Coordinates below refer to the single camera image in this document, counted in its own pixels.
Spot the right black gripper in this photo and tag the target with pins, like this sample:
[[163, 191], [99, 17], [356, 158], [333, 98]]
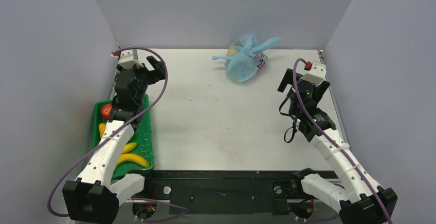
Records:
[[287, 80]]

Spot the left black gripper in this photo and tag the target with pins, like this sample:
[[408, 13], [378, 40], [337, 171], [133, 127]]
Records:
[[159, 73]]

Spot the light blue plastic bag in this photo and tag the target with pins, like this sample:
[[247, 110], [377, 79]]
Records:
[[245, 57]]

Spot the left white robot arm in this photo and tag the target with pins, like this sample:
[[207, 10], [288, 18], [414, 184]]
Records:
[[91, 197]]

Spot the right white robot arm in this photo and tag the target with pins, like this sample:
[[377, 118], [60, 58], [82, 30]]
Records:
[[358, 198]]

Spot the red apple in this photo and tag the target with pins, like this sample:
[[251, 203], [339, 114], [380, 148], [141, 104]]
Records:
[[105, 111]]

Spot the green plastic tray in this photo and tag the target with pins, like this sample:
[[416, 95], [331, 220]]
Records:
[[142, 136]]

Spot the orange yellow mango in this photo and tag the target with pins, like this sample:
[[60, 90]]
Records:
[[101, 129]]

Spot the yellow banana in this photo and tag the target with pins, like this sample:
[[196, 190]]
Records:
[[129, 147], [137, 159]]

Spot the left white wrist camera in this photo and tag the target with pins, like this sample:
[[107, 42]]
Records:
[[128, 59]]

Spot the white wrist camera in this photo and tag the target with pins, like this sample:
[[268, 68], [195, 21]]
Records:
[[315, 73], [128, 59]]

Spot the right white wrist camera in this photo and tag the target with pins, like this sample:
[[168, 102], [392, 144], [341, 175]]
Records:
[[315, 73]]

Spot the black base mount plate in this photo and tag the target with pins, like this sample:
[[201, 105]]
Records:
[[220, 192]]

